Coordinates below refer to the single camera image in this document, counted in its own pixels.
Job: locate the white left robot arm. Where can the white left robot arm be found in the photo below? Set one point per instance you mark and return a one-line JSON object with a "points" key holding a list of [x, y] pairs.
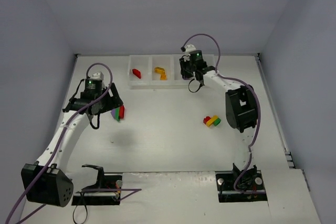
{"points": [[45, 181]]}

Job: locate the green curved lego brick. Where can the green curved lego brick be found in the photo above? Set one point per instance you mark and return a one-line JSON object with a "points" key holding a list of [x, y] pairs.
{"points": [[117, 114]]}

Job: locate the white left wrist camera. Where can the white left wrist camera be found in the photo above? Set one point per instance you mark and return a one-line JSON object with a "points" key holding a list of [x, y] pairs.
{"points": [[97, 76]]}

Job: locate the green lego brick on table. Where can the green lego brick on table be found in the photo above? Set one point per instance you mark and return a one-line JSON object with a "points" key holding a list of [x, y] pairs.
{"points": [[217, 122]]}

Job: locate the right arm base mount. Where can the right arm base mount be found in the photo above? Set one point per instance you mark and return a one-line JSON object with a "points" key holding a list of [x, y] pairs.
{"points": [[249, 188]]}

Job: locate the yellow long lego brick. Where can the yellow long lego brick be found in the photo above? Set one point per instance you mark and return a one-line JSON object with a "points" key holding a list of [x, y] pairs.
{"points": [[211, 121]]}

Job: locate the light purple rounded lego brick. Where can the light purple rounded lego brick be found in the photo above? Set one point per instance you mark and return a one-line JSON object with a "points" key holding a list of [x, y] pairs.
{"points": [[113, 113]]}

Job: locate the white four-compartment sorting tray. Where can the white four-compartment sorting tray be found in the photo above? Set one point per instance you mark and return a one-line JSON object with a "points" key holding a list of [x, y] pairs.
{"points": [[150, 79]]}

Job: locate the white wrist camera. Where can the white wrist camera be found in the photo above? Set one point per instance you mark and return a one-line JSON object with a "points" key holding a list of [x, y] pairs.
{"points": [[97, 76], [189, 47]]}

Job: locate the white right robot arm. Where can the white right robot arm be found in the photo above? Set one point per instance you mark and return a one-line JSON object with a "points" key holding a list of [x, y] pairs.
{"points": [[242, 107]]}

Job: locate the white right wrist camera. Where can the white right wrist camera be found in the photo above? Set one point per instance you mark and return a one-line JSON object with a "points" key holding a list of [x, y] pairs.
{"points": [[189, 47]]}

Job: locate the red slope lego brick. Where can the red slope lego brick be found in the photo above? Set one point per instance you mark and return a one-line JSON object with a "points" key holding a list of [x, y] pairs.
{"points": [[137, 73]]}

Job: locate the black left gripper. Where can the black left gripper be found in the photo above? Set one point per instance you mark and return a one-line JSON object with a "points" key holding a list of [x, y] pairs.
{"points": [[112, 100]]}

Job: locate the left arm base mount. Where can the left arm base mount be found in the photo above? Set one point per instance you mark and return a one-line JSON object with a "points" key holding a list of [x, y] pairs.
{"points": [[94, 187]]}

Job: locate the yellow striped lego brick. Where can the yellow striped lego brick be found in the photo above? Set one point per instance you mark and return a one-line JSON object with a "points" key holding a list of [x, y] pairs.
{"points": [[159, 70]]}

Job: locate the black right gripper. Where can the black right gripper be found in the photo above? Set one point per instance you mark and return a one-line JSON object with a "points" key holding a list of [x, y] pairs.
{"points": [[185, 69]]}

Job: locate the red stud lego brick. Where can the red stud lego brick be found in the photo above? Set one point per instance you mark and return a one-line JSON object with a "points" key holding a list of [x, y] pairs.
{"points": [[206, 119]]}

